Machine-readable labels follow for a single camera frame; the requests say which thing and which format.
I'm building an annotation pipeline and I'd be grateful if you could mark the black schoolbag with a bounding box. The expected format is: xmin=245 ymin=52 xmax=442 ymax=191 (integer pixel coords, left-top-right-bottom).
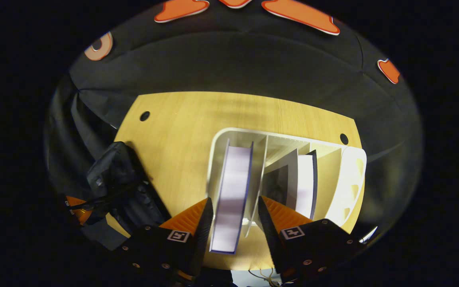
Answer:
xmin=80 ymin=142 xmax=172 ymax=252

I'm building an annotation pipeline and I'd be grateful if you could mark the blue cover book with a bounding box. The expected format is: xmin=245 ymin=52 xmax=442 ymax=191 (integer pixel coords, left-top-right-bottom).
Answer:
xmin=209 ymin=140 xmax=255 ymax=255

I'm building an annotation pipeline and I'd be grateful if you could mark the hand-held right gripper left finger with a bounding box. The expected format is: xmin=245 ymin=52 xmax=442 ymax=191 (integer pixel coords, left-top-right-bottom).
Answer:
xmin=112 ymin=197 xmax=215 ymax=285

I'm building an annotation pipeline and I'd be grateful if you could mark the dark grey cover book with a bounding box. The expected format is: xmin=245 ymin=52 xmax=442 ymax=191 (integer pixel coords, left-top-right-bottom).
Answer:
xmin=261 ymin=149 xmax=318 ymax=221

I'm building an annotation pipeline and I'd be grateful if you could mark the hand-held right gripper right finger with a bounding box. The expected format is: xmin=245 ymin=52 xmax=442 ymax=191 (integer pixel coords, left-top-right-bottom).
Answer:
xmin=257 ymin=195 xmax=369 ymax=283

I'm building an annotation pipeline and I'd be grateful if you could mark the white bookshelf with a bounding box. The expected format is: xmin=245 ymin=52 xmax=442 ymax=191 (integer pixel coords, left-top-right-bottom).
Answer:
xmin=206 ymin=127 xmax=368 ymax=240

